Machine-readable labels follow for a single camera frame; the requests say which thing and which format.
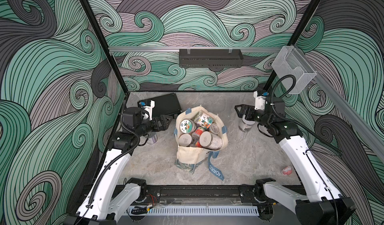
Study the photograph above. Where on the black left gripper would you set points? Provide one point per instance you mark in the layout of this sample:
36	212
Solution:
162	127

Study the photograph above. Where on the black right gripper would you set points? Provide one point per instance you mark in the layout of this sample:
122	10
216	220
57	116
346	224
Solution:
250	109

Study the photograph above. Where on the purple yellow label seed can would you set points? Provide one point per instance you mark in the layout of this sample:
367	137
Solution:
152	138

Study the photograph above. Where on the clear jar cartoon leaf lid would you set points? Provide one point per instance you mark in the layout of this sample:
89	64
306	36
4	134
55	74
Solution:
204	120

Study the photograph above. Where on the cream canvas tote bag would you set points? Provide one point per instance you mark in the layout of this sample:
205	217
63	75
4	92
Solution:
192	152

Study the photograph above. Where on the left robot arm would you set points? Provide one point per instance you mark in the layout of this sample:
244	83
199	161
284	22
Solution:
100	207

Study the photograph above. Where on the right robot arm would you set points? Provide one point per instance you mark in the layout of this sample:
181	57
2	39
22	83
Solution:
322	203

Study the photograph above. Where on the red tomato seed jar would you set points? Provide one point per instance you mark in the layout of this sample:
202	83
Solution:
198	132

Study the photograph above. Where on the black ribbed hard case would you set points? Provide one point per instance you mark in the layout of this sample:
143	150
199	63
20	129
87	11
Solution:
167	105

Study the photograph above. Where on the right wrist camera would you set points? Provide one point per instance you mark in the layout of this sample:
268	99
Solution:
260	101

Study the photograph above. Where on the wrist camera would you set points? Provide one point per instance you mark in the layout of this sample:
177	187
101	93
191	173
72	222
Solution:
147	106
260	101

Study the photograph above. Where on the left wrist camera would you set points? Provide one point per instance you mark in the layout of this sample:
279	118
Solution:
147	106

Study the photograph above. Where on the white mesh wall basket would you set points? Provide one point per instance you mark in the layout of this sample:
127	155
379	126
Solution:
292	61

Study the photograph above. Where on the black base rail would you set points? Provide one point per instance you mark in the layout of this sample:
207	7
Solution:
167	194

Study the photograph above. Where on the black wall shelf tray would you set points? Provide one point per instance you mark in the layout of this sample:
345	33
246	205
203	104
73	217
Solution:
210	58

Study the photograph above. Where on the white slotted cable duct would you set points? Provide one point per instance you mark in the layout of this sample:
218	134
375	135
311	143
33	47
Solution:
248	211

